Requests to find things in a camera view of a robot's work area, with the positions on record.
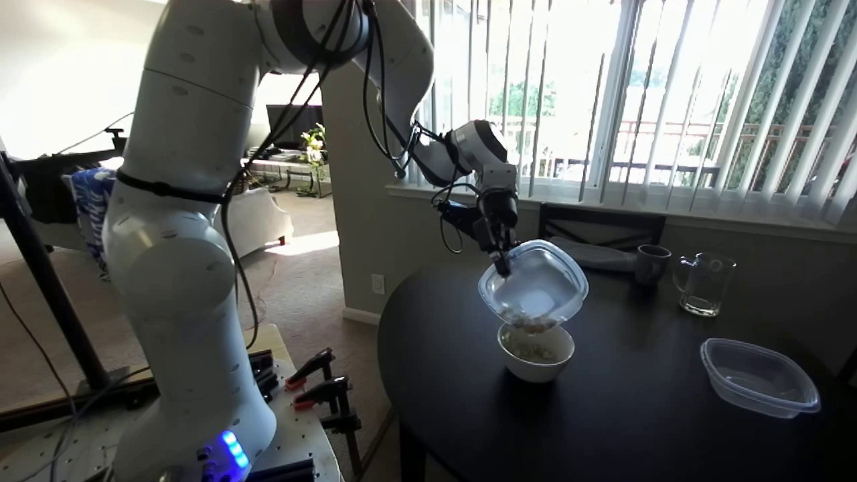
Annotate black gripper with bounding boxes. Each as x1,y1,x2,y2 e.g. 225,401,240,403
437,191,517,279

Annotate clear plastic bowl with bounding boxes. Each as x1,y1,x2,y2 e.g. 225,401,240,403
477,237,589,327

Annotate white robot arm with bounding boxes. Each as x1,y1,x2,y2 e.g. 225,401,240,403
103,0,517,482

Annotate small objects in bowl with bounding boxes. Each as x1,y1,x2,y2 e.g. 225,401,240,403
505,330,563,365

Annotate white ceramic right bowl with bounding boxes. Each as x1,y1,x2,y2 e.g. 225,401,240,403
496,323,576,383

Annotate dark mug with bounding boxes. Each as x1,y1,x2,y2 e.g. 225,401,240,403
635,243,672,287

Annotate round dark table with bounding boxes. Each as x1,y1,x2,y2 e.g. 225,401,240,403
378,266,857,482

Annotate clear glass pitcher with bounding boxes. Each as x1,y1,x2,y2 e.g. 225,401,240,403
672,252,737,319

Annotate beige sofa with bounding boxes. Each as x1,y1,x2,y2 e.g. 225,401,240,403
226,188,295,256

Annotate clear plastic container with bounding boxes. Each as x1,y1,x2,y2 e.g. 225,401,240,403
698,338,822,420

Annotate vertical window blinds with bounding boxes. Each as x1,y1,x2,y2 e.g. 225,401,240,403
413,0,857,231

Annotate black tripod pole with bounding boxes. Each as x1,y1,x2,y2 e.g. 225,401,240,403
0,162,109,389

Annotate red-handled clamp upper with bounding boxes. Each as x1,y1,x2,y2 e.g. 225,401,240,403
283,349,334,391

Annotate red-handled clamp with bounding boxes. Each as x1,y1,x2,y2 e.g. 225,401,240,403
292,374,348,413
283,349,334,391

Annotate red-handled clamp lower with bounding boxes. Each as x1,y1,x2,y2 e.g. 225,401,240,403
292,374,348,413

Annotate robot mounting base plate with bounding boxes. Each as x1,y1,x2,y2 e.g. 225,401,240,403
0,323,344,482

